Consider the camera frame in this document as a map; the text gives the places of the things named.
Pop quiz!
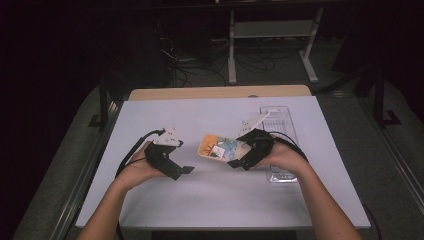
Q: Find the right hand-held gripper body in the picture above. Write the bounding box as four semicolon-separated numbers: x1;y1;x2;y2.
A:
237;111;276;172

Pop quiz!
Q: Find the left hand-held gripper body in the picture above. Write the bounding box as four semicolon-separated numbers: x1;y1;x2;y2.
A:
143;127;184;181

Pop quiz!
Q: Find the clear plastic packaging box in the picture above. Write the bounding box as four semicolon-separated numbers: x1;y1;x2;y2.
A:
259;105;299;184

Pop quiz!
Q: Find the person's left hand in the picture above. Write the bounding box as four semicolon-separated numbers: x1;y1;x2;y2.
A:
114;141;168;193

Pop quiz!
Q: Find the person's right hand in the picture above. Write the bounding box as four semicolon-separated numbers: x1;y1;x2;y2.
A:
255;134;310;176

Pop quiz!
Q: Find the beige wooden table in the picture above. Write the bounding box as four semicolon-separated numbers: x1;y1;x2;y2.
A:
128;84;313;102

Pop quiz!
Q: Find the black metal stand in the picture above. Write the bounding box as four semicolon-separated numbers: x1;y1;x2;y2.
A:
88;78;118;133
373;66;403;129

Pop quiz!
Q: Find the white metal shelf stand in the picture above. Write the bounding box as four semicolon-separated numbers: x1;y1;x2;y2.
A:
227;7;325;86

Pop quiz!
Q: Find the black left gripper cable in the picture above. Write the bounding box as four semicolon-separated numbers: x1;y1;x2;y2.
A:
114;129;166;240

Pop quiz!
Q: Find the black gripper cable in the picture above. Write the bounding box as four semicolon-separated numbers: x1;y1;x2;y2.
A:
114;129;166;240
263;130;382;240

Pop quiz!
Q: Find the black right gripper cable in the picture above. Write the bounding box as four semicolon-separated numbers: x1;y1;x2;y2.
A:
263;130;382;240

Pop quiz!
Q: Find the tangle of black floor cables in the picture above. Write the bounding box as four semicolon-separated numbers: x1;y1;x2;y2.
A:
156;16;278;88

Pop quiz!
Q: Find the grey aluminium rail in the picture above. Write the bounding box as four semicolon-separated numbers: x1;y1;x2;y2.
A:
49;99;124;240
358;98;424;214

